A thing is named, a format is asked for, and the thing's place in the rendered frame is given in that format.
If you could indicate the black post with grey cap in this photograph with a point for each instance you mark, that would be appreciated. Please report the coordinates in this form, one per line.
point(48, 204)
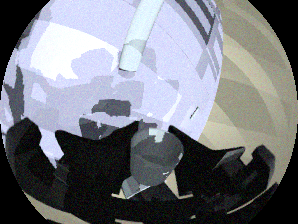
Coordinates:
point(160, 192)

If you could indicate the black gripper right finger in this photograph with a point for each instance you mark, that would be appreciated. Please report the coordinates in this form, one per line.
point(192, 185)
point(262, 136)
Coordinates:
point(199, 161)

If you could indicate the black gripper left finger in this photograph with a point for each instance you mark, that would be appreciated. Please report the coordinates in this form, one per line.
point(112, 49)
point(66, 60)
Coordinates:
point(111, 153)

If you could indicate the pale grey metal pipe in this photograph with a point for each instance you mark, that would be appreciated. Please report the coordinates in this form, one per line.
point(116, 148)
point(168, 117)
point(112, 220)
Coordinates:
point(139, 30)

